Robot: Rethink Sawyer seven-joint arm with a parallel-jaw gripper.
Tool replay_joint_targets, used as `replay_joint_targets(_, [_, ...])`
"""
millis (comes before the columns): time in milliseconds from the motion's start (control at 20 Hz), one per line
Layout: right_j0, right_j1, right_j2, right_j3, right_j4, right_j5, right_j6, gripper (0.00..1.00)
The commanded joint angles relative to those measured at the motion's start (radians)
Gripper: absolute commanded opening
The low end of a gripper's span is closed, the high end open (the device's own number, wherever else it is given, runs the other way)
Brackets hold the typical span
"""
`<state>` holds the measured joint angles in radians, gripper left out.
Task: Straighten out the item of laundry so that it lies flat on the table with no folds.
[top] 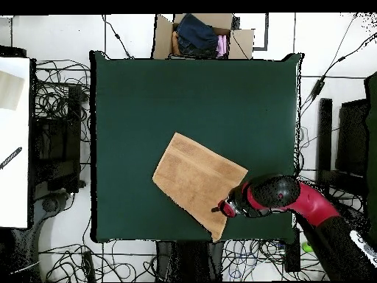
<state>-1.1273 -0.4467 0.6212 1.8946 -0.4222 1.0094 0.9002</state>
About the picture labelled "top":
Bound beige paper sheet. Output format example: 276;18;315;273
0;70;26;111

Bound dark blue jeans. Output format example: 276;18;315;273
175;13;219;58

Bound white desk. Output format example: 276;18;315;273
0;57;32;229

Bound black flat device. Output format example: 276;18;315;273
0;45;27;58

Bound pink garment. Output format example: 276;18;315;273
216;34;229;58

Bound dark green table cloth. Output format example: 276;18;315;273
89;50;304;244

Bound tan garment in box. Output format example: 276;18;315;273
171;30;182;56

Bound tan terry towel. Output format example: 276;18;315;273
152;132;249;243

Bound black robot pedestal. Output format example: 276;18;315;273
155;240;225;282

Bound tangle of black cables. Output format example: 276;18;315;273
33;58;91;142
222;239;328;281
38;240;158;282

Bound black cable with inline plug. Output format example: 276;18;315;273
101;14;135;60

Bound black metal frame piece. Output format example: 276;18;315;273
252;13;269;52

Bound open cardboard box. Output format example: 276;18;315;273
151;13;256;60

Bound black power strip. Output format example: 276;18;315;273
81;250;96;282

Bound black cable with adapter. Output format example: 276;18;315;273
300;31;377;119

